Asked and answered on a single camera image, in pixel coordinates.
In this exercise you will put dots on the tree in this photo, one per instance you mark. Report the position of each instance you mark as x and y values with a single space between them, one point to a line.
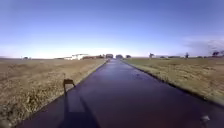
216 53
187 55
151 55

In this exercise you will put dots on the dry grass field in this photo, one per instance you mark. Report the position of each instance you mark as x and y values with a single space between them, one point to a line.
186 71
30 80

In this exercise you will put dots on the dark building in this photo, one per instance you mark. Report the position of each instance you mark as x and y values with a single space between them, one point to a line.
128 56
109 56
119 56

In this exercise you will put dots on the dark asphalt path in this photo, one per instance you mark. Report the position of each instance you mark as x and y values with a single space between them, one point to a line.
120 93

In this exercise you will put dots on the white building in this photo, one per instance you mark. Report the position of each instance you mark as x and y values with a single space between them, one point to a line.
79 56

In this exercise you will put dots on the low reddish building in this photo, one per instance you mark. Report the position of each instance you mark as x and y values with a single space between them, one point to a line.
93 57

